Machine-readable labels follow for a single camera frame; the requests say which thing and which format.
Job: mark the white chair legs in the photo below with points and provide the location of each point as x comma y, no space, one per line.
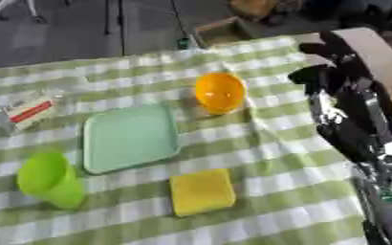
21,11

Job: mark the clear packet with red label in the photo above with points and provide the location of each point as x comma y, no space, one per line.
31,111

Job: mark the pale green square plate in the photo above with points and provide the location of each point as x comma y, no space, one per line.
129,138

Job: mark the orange plastic bowl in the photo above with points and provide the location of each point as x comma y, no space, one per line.
219,92

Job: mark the lime green plastic cup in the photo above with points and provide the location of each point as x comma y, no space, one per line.
50,180

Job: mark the yellow rectangular sponge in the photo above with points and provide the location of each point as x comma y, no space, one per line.
202,192

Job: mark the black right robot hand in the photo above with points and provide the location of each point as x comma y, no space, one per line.
347,127

